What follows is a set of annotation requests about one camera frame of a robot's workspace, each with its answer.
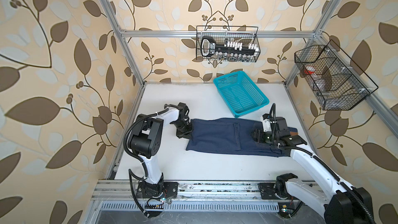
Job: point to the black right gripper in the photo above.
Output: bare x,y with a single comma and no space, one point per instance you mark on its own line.
257,136

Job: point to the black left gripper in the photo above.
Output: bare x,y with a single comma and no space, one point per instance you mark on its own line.
187,134

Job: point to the dark blue denim trousers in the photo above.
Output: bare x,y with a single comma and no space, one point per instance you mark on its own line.
229,136

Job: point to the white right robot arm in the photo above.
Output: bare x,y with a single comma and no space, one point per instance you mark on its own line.
338,202

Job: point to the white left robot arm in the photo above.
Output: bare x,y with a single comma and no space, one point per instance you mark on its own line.
142,141

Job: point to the teal plastic basket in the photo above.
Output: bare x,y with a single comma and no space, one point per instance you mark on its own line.
241,95

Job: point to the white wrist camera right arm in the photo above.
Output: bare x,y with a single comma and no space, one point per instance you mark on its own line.
266,123

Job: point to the black handled tool in basket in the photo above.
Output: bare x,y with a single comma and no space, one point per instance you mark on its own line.
208,46

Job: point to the black wire basket back wall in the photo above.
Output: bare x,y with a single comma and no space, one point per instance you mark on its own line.
233,43

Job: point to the black wire basket wall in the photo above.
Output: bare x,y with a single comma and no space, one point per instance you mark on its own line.
233,43
339,83

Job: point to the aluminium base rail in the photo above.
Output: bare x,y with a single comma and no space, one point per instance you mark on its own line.
193,196

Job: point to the black wire basket right wall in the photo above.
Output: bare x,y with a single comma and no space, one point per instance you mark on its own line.
339,83

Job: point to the aluminium frame post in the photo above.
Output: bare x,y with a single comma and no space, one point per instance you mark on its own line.
123,43

